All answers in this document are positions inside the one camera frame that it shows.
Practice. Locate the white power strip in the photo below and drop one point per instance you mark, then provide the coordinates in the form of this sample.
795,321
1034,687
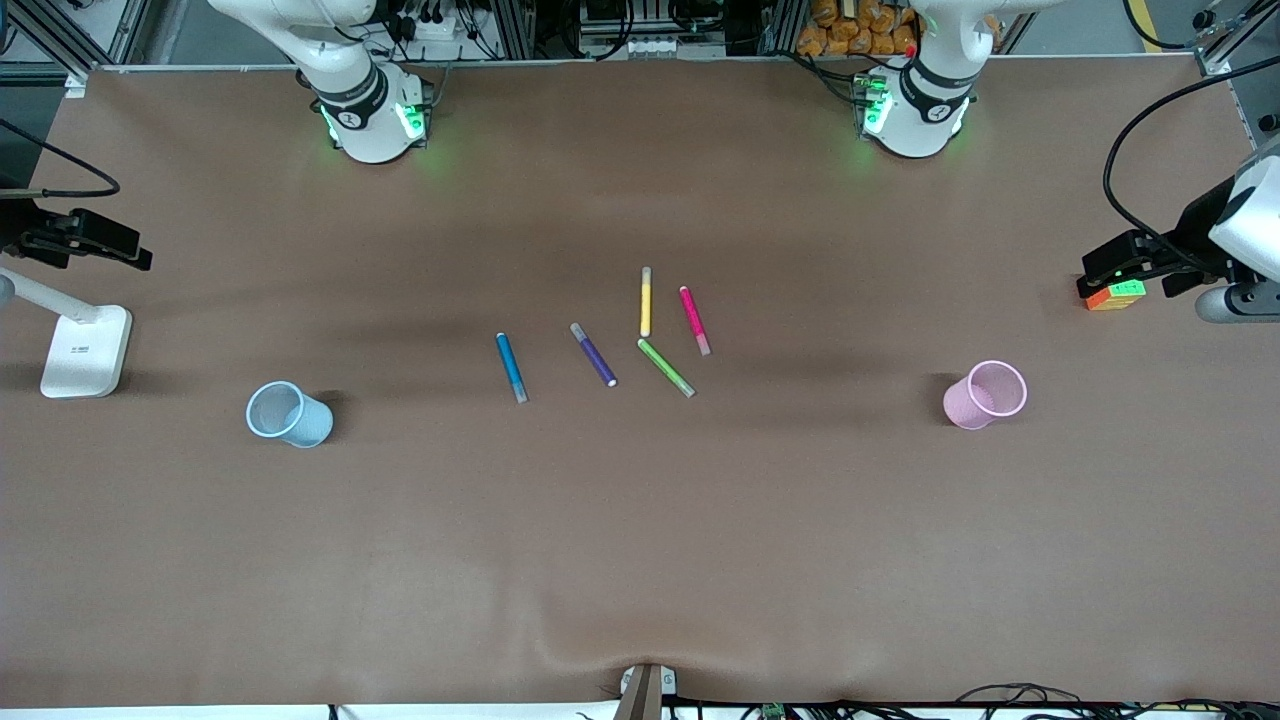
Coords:
435,28

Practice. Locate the purple marker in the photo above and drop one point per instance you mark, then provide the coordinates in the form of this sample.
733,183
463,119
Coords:
595,357

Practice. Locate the pink mesh cup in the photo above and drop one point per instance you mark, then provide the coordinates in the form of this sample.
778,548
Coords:
960,405

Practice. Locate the yellow marker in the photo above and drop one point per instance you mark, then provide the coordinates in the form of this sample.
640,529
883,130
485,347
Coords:
646,305

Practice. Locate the heap of orange items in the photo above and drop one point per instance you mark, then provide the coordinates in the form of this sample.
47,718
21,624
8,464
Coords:
850,35

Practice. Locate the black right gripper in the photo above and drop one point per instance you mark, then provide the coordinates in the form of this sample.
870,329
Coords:
22,238

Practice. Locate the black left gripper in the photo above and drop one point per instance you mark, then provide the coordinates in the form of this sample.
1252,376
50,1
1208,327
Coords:
1196,226

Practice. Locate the colourful puzzle cube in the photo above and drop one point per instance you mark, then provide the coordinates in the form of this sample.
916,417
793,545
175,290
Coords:
1118,297

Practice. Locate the metal table clamp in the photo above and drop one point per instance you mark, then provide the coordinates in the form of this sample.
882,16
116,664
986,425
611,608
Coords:
645,695

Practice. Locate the blue marker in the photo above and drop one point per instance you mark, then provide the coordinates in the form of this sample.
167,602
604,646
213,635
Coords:
511,367

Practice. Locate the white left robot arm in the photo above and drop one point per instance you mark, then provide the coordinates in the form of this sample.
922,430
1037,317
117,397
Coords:
915,130

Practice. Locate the aluminium frame corner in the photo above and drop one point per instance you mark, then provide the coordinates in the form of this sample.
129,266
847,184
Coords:
1215,55

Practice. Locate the green marker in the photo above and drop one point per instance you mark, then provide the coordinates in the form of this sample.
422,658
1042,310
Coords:
665,367

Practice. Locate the pink marker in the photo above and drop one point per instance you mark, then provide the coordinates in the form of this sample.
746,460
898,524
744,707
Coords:
694,318

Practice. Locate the light blue mesh cup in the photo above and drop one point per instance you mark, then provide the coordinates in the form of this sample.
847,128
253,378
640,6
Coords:
312,425

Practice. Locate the white terminal strip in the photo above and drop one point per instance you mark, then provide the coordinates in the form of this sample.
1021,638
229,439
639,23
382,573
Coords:
650,46

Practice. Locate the aluminium frame strut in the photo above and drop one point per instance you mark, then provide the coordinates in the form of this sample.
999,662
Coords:
55,35

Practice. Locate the aluminium frame post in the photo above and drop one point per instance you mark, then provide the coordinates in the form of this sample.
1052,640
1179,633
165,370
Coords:
515,30

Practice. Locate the white stand base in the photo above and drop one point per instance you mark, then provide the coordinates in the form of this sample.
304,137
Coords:
85,350

